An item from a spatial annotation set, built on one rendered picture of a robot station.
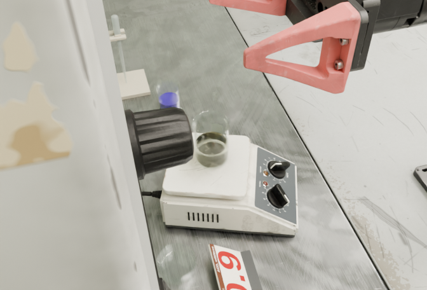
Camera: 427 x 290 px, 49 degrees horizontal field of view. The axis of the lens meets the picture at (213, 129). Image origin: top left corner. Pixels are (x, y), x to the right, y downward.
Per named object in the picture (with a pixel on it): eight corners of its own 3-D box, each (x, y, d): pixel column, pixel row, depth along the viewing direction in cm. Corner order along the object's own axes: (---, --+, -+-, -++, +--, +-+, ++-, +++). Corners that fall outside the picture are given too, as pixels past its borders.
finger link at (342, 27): (255, 34, 29) (389, 11, 31) (223, -17, 34) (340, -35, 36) (252, 114, 34) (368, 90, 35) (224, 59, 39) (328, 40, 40)
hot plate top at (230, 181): (250, 139, 73) (250, 135, 72) (246, 201, 64) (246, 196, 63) (175, 134, 74) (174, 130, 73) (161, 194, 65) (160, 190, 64)
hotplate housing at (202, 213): (294, 173, 78) (300, 139, 72) (296, 240, 69) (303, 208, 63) (164, 164, 80) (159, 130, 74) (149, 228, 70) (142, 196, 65)
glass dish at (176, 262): (196, 249, 68) (195, 241, 66) (197, 284, 64) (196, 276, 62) (157, 252, 68) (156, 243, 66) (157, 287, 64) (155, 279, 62)
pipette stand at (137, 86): (143, 71, 99) (136, 18, 90) (150, 94, 93) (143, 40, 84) (106, 78, 97) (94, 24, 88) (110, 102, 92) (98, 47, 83)
